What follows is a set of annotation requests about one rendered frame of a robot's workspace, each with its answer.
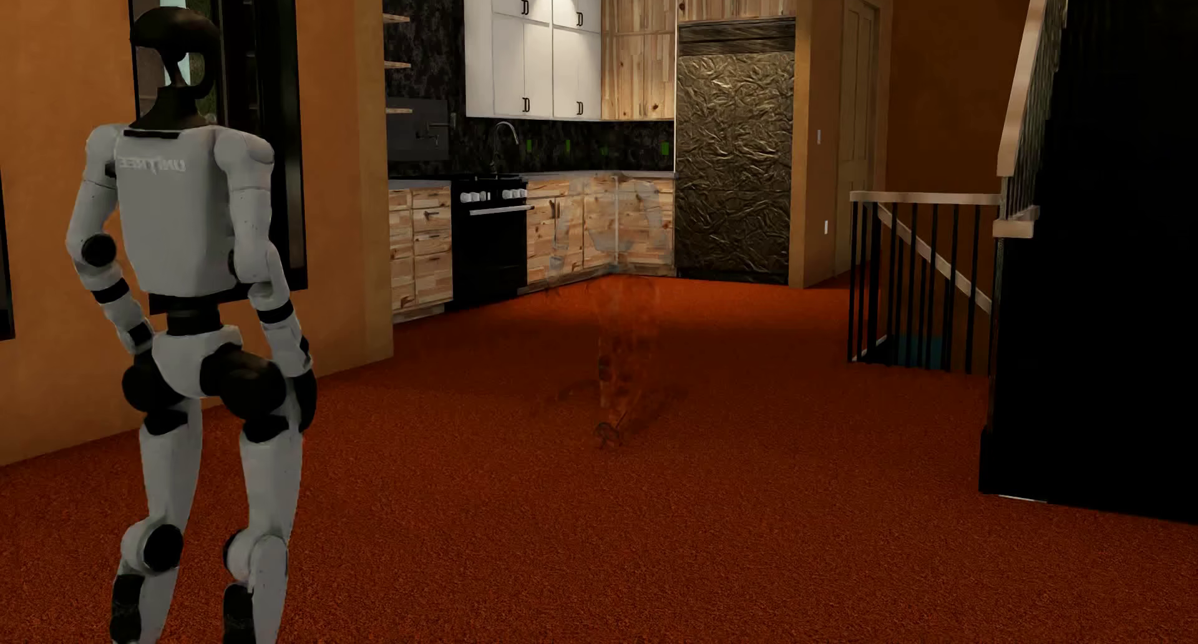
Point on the black robot head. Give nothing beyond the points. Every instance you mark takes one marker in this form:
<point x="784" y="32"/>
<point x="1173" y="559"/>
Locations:
<point x="173" y="40"/>

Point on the black robot waist pelvis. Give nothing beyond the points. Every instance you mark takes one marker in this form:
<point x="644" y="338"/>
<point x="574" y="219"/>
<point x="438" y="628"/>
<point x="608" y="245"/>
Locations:
<point x="192" y="316"/>

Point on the tan interior door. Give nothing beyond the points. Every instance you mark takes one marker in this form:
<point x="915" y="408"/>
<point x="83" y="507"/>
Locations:
<point x="856" y="129"/>

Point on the white upper kitchen cabinets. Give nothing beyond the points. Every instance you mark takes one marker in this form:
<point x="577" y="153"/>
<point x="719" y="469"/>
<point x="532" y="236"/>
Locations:
<point x="533" y="45"/>

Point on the white right robot leg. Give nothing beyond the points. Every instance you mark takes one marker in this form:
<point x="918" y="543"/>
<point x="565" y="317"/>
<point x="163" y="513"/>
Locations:
<point x="262" y="494"/>

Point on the dark wall frame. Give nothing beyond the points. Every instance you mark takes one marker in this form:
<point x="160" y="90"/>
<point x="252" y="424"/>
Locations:
<point x="5" y="260"/>

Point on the white robot leg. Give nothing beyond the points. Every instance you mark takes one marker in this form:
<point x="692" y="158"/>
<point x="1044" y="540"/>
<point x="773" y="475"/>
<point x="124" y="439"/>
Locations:
<point x="167" y="475"/>
<point x="262" y="494"/>

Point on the textured metal refrigerator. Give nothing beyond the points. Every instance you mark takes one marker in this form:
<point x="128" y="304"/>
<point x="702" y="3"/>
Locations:
<point x="735" y="157"/>

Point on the wooden wall shelves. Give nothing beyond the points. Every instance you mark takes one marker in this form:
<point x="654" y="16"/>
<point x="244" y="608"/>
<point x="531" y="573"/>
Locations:
<point x="397" y="40"/>

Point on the narrow wooden drawer cabinet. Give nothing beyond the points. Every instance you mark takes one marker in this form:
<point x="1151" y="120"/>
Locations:
<point x="421" y="246"/>

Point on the wooden corner base cabinets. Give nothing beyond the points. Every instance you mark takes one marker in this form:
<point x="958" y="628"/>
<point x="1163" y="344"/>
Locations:
<point x="599" y="223"/>

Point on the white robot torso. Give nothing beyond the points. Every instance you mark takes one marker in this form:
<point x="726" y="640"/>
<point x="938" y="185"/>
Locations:
<point x="183" y="213"/>

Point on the wooden upper kitchen cabinets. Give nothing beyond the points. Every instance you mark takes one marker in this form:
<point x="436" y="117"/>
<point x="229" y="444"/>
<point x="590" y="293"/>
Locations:
<point x="641" y="54"/>

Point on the white left robot leg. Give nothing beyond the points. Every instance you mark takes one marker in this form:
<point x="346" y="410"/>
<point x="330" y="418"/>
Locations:
<point x="167" y="475"/>

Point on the black baluster landing railing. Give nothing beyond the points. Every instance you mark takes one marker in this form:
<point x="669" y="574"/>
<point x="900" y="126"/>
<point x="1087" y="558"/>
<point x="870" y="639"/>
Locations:
<point x="922" y="279"/>

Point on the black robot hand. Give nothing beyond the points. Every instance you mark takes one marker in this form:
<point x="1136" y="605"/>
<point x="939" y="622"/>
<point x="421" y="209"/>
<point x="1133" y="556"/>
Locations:
<point x="305" y="396"/>

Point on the wooden stair handrail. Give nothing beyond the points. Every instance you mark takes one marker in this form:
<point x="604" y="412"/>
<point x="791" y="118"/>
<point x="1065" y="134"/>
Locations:
<point x="1025" y="92"/>

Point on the black oven stove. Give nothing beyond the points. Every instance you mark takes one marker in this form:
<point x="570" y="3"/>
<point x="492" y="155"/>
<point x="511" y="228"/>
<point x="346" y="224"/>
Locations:
<point x="488" y="241"/>

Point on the black kitchen faucet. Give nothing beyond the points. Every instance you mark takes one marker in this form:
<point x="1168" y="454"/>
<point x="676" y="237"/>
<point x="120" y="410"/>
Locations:
<point x="506" y="138"/>

